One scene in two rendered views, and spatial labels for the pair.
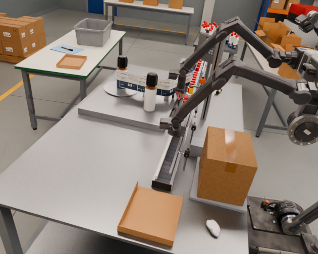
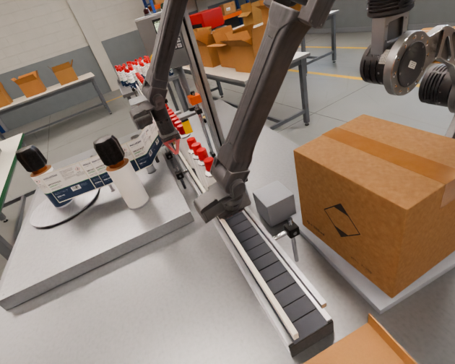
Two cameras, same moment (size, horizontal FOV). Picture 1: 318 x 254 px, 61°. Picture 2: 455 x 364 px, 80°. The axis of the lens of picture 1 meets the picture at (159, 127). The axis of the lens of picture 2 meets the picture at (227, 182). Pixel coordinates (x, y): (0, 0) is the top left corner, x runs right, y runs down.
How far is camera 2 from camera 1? 0.97 m
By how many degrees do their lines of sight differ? 19
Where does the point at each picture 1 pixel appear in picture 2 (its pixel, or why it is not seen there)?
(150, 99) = (131, 185)
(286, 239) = not seen: hidden behind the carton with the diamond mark
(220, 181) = (431, 235)
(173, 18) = (77, 97)
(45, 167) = not seen: outside the picture
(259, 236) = not seen: hidden behind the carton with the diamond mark
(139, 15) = (34, 115)
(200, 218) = not seen: outside the picture
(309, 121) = (412, 44)
